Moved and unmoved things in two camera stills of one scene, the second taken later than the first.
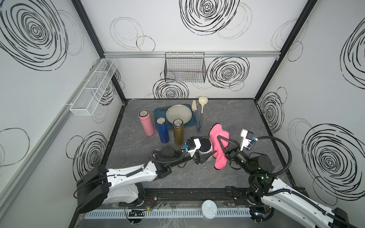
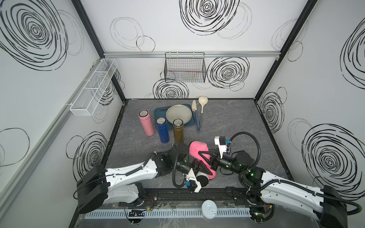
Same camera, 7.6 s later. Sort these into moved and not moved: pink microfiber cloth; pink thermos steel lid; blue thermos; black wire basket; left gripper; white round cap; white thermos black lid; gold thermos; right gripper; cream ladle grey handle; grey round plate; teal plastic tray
Moved: white thermos black lid; pink microfiber cloth; right gripper; left gripper
Not moved: cream ladle grey handle; gold thermos; blue thermos; grey round plate; pink thermos steel lid; white round cap; teal plastic tray; black wire basket
